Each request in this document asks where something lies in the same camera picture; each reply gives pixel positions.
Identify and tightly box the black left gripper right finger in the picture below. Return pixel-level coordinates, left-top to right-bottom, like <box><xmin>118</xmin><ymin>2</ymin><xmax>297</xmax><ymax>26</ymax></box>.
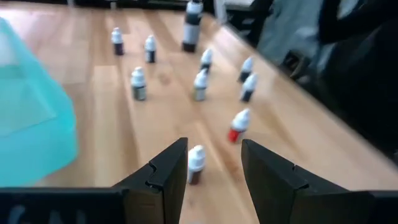
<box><xmin>241</xmin><ymin>138</ymin><xmax>376</xmax><ymax>224</ymax></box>

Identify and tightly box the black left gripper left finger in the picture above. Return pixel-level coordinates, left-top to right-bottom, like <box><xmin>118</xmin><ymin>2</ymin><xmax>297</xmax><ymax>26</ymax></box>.
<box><xmin>111</xmin><ymin>137</ymin><xmax>189</xmax><ymax>224</ymax></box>

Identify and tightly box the brown food coloring bottle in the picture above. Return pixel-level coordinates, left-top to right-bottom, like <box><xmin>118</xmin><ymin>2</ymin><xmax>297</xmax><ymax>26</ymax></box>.
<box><xmin>187</xmin><ymin>144</ymin><xmax>206</xmax><ymax>186</ymax></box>

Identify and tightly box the red food coloring bottle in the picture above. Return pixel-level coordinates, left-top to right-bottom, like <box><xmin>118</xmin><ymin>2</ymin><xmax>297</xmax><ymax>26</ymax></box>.
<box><xmin>228</xmin><ymin>108</ymin><xmax>251</xmax><ymax>144</ymax></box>

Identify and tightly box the black food coloring bottle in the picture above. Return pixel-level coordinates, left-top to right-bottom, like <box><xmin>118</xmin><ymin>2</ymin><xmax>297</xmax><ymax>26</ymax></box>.
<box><xmin>239</xmin><ymin>73</ymin><xmax>259</xmax><ymax>103</ymax></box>

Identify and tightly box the dark small food coloring bottle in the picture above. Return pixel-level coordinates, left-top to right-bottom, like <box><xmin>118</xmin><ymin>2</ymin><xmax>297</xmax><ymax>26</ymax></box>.
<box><xmin>130</xmin><ymin>66</ymin><xmax>147</xmax><ymax>101</ymax></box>
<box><xmin>111</xmin><ymin>27</ymin><xmax>125</xmax><ymax>56</ymax></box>
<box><xmin>238</xmin><ymin>56</ymin><xmax>254</xmax><ymax>83</ymax></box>
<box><xmin>144</xmin><ymin>34</ymin><xmax>157</xmax><ymax>64</ymax></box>

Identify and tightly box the blue label food coloring bottle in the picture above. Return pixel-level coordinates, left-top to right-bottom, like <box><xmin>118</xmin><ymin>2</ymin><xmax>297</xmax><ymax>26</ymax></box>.
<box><xmin>193</xmin><ymin>68</ymin><xmax>208</xmax><ymax>102</ymax></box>

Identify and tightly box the green label food coloring bottle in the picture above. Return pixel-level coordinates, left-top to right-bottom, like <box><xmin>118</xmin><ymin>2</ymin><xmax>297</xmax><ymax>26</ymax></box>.
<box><xmin>200</xmin><ymin>48</ymin><xmax>214</xmax><ymax>74</ymax></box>

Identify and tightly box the large food coloring bottle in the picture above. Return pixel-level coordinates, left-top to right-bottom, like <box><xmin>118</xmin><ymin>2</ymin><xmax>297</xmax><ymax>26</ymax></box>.
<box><xmin>182</xmin><ymin>0</ymin><xmax>205</xmax><ymax>53</ymax></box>

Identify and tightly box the translucent blue-green plastic bin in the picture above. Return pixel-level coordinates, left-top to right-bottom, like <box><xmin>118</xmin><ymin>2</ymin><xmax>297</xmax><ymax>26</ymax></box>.
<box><xmin>0</xmin><ymin>17</ymin><xmax>78</xmax><ymax>187</ymax></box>

